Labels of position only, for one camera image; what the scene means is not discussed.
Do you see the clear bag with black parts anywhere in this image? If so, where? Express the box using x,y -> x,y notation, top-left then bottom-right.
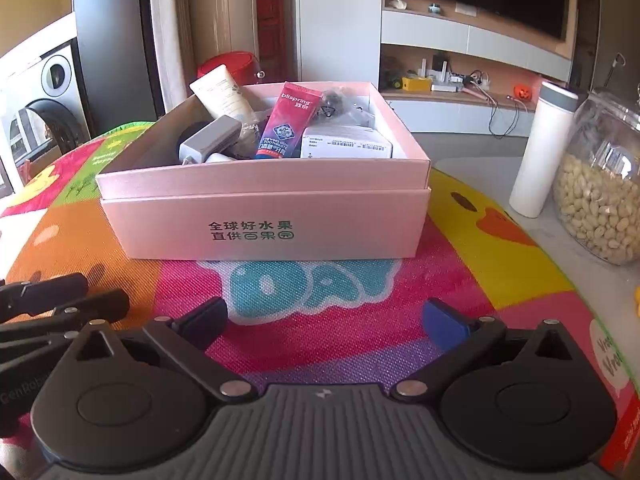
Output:
311,88 -> 375,127

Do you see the white TV cabinet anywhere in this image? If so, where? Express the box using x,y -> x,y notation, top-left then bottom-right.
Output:
378,0 -> 575,136

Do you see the glass jar of peanuts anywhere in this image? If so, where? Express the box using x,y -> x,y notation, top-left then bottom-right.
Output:
552,89 -> 639,266

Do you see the black refrigerator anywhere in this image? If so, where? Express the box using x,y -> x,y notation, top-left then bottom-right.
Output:
74,0 -> 165,134

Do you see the colourful cartoon play mat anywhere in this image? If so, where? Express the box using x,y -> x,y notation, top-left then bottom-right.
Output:
1,122 -> 639,479

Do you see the white thermos bottle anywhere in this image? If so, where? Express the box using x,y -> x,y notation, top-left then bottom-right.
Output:
509,80 -> 578,218

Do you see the washing machine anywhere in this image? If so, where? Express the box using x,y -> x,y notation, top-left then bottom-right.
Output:
1,38 -> 91,197

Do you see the pink cardboard box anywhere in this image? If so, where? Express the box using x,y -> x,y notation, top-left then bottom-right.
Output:
96,82 -> 431,261

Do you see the white charger plug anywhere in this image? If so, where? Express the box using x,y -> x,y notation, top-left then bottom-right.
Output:
182,115 -> 242,165

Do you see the orange pumpkin toy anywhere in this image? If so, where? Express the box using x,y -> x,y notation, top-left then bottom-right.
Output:
513,84 -> 533,102

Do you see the blue pink toothpaste tube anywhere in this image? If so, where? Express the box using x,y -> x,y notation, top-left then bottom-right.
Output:
255,82 -> 323,159

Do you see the yellow duck toy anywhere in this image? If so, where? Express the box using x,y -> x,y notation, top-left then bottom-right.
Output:
634,286 -> 640,318

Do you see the cream tube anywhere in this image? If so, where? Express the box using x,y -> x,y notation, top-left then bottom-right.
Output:
190,64 -> 257,125

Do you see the white medicine box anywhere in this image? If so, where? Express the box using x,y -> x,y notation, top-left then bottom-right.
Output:
300,126 -> 393,159

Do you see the yellow toy box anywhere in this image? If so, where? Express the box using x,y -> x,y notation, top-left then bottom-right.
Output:
401,77 -> 433,93

